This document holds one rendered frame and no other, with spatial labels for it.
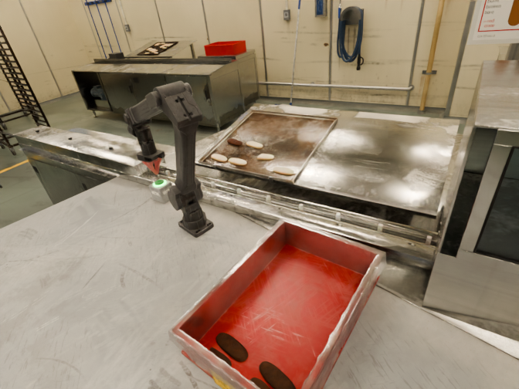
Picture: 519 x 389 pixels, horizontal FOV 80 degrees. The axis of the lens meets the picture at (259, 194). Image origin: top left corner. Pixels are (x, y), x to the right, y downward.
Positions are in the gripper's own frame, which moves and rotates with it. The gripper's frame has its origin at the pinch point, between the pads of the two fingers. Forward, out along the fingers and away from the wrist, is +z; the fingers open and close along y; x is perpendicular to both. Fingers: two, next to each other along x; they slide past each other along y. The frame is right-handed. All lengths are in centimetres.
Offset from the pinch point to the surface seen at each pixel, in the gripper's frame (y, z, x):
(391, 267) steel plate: 94, 14, 2
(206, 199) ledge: 21.3, 10.6, 4.2
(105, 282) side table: 19.1, 13.4, -43.1
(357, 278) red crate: 87, 13, -7
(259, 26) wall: -187, -19, 382
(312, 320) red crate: 81, 13, -25
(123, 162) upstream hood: -29.9, 3.0, 4.8
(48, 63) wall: -677, 13, 286
